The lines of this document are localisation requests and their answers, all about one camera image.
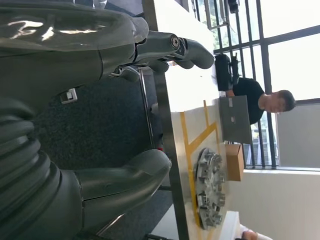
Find steel workbench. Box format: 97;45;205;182
138;0;241;240

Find white floor socket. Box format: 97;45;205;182
60;88;78;105

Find black carry bag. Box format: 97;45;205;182
214;53;233;92

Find silver wheel cover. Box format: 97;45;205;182
194;148;226;230

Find grey laptop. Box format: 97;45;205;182
219;95;253;145

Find brown cardboard box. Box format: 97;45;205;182
225;143;245;182

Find person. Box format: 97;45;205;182
226;77;297;125

